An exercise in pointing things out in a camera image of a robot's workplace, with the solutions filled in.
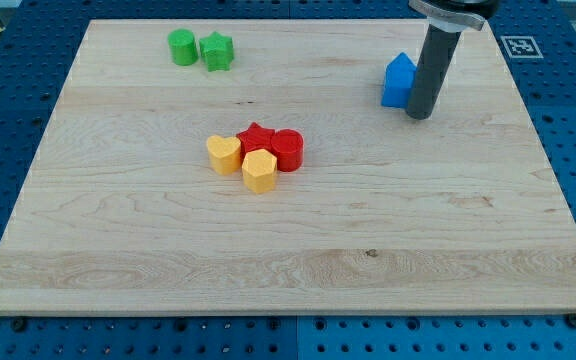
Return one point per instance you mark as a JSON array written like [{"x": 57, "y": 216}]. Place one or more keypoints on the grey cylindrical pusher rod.
[{"x": 434, "y": 61}]

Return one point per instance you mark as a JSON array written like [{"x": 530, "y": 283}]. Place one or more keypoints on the red star block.
[{"x": 255, "y": 137}]

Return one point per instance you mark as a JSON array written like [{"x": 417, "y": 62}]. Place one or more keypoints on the black board stop bolt left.
[{"x": 18, "y": 324}]

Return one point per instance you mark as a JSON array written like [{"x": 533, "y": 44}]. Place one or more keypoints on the black board stop bolt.
[
  {"x": 570, "y": 320},
  {"x": 18, "y": 324}
]

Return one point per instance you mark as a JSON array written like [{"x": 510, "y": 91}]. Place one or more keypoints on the red cylinder block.
[{"x": 288, "y": 146}]

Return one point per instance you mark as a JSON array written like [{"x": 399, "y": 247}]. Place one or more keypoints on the white fiducial marker tag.
[{"x": 521, "y": 47}]

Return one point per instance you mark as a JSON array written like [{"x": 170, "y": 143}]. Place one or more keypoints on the yellow hexagon block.
[{"x": 259, "y": 169}]

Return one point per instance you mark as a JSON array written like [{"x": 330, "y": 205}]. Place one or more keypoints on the blue house-shaped block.
[{"x": 398, "y": 81}]

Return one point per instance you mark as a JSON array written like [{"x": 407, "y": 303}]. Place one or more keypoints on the light wooden board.
[{"x": 121, "y": 213}]

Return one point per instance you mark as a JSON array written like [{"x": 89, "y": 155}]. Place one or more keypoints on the green star block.
[{"x": 217, "y": 52}]

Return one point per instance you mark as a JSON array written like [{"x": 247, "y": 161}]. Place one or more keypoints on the black robot arm flange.
[{"x": 454, "y": 16}]

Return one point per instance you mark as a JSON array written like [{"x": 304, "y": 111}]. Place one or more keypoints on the yellow heart block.
[{"x": 224, "y": 154}]

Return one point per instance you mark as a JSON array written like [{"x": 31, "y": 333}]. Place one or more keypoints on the black board stop bolt right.
[{"x": 570, "y": 320}]

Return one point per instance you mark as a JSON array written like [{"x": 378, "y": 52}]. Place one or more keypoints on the green cylinder block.
[{"x": 182, "y": 47}]

